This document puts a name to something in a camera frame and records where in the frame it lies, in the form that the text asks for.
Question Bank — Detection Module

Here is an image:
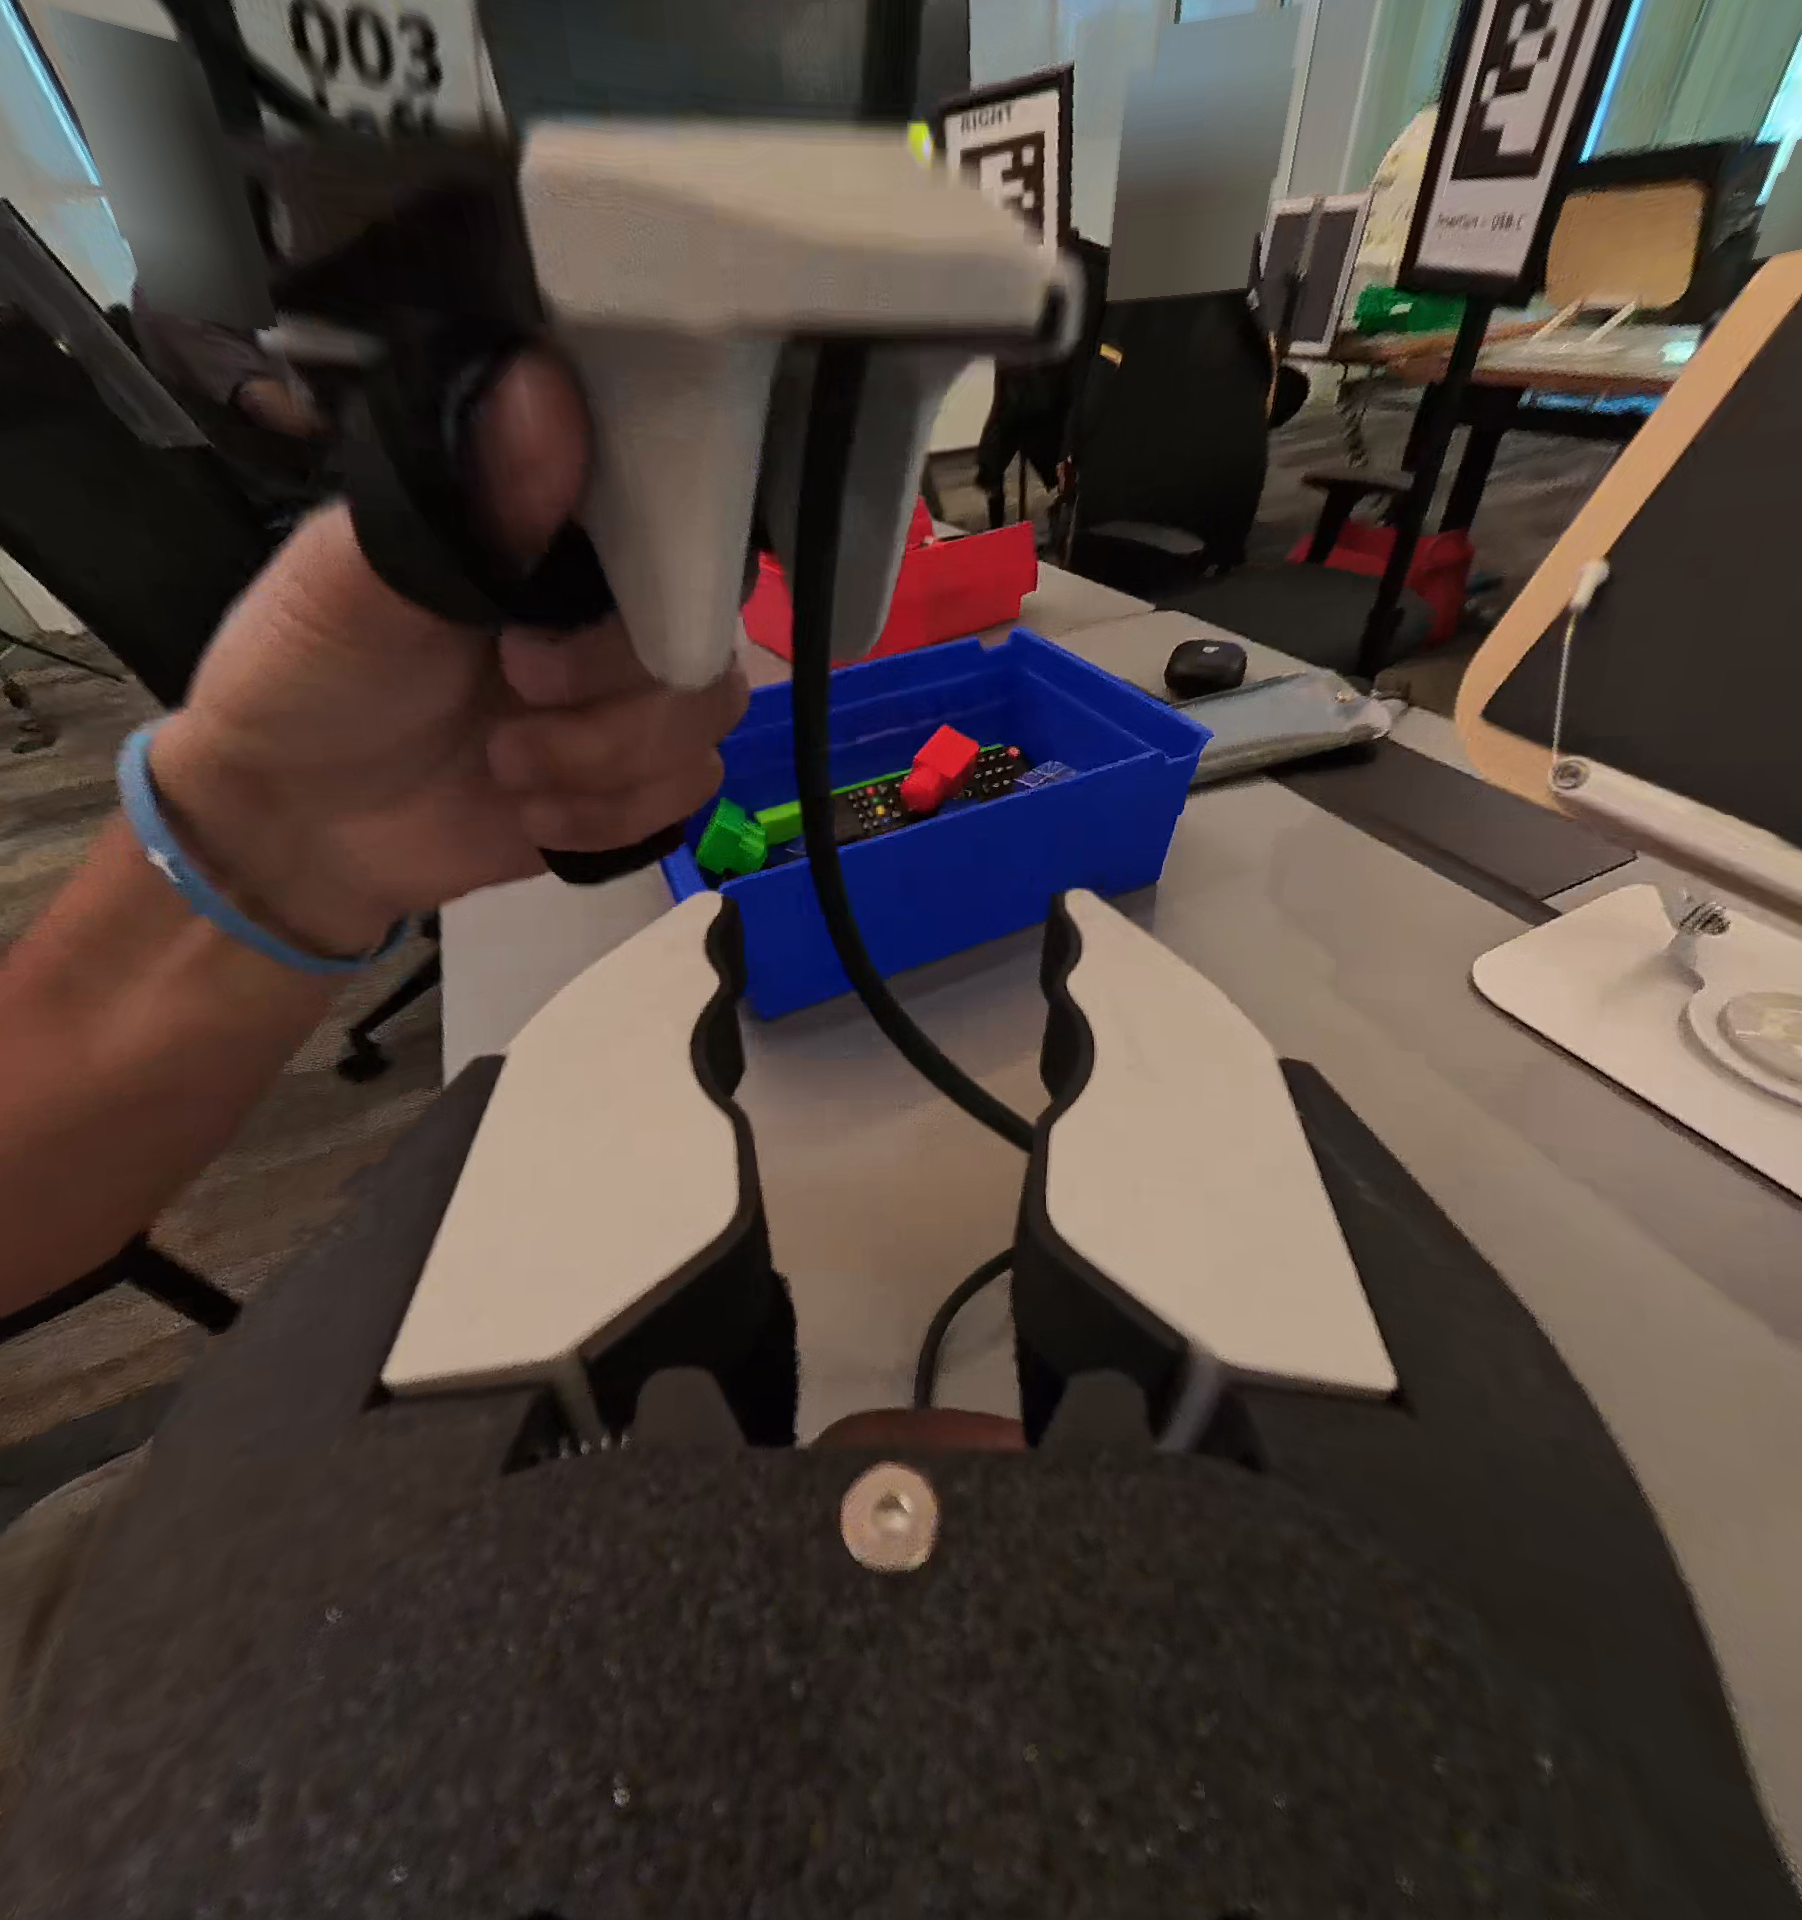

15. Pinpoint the red storage crate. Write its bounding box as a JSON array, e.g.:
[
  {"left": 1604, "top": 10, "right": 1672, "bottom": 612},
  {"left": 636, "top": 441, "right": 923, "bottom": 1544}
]
[{"left": 1295, "top": 521, "right": 1472, "bottom": 648}]

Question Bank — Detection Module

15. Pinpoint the person's left hand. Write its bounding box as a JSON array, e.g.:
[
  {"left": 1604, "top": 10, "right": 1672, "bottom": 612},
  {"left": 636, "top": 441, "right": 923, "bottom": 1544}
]
[{"left": 155, "top": 347, "right": 753, "bottom": 966}]

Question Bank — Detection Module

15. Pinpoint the black white tag board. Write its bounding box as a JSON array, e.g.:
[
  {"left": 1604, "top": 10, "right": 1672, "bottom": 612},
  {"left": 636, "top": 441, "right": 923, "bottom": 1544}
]
[
  {"left": 938, "top": 63, "right": 1082, "bottom": 261},
  {"left": 1402, "top": 0, "right": 1644, "bottom": 298}
]

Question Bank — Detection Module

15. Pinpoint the red plastic block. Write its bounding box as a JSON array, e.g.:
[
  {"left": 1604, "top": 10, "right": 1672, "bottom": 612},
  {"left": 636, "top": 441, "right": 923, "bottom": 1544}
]
[{"left": 899, "top": 724, "right": 986, "bottom": 819}]

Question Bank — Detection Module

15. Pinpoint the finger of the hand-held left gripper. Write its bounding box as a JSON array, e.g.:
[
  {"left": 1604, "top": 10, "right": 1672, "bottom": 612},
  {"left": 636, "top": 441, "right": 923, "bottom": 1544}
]
[
  {"left": 519, "top": 120, "right": 1085, "bottom": 694},
  {"left": 757, "top": 342, "right": 964, "bottom": 663}
]

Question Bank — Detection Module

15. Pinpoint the blue plastic bin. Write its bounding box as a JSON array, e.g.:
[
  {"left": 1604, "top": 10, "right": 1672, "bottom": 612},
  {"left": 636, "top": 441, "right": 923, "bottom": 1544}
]
[{"left": 665, "top": 629, "right": 1219, "bottom": 1024}]

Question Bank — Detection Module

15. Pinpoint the blue wristband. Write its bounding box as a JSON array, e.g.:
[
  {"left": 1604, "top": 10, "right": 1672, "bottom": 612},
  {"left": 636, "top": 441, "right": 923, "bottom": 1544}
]
[{"left": 117, "top": 717, "right": 425, "bottom": 976}]

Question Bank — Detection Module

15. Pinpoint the black office chair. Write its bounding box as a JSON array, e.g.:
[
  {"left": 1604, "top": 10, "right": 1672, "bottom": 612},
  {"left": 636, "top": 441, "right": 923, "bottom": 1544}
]
[
  {"left": 978, "top": 241, "right": 1313, "bottom": 595},
  {"left": 0, "top": 204, "right": 274, "bottom": 706}
]

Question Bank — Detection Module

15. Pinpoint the grey pouch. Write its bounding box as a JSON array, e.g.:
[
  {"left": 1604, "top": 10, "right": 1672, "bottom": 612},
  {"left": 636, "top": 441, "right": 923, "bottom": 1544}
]
[{"left": 1191, "top": 673, "right": 1394, "bottom": 789}]

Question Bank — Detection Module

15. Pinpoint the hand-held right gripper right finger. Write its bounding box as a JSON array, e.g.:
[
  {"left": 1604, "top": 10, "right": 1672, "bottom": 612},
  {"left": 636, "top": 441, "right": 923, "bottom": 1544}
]
[{"left": 1016, "top": 893, "right": 1402, "bottom": 1449}]

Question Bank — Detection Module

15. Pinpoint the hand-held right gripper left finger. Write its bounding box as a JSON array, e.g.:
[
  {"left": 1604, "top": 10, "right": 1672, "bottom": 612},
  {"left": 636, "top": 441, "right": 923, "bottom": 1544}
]
[{"left": 381, "top": 893, "right": 801, "bottom": 1449}]

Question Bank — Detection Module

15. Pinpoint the bright green plastic piece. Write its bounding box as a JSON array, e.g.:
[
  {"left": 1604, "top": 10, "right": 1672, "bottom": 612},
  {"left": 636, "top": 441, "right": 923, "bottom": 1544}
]
[{"left": 692, "top": 794, "right": 801, "bottom": 873}]

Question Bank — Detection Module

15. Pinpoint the person's left forearm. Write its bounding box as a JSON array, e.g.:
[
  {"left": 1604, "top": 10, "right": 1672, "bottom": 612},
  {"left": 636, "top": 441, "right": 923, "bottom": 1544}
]
[{"left": 0, "top": 819, "right": 336, "bottom": 1339}]

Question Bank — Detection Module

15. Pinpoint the tan back chair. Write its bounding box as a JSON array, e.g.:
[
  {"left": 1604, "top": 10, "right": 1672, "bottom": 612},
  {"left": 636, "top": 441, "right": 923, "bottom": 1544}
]
[{"left": 1537, "top": 173, "right": 1718, "bottom": 315}]

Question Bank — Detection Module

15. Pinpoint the black cable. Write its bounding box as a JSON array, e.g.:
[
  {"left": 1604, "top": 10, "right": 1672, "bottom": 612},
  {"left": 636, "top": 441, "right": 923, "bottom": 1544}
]
[{"left": 790, "top": 333, "right": 1042, "bottom": 1409}]

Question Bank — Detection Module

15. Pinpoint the red plastic bin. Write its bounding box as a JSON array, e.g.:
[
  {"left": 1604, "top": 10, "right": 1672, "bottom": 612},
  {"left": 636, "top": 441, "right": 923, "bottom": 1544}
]
[{"left": 736, "top": 502, "right": 1042, "bottom": 663}]

